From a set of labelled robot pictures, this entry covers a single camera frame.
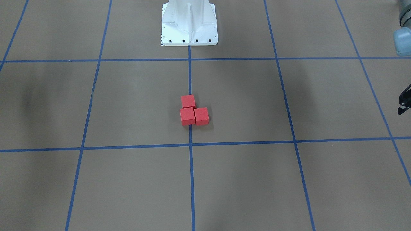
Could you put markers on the white pedestal column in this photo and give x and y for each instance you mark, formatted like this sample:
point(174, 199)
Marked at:
point(189, 23)

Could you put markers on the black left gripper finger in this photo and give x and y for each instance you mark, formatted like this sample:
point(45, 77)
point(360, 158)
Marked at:
point(404, 100)

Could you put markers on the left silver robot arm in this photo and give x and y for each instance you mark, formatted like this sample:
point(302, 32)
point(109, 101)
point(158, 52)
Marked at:
point(402, 42)

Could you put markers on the brown paper table cover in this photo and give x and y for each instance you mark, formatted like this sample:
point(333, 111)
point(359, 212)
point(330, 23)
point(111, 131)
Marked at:
point(302, 97)

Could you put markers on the red block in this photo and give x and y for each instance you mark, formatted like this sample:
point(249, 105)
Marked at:
point(187, 116)
point(188, 101)
point(201, 116)

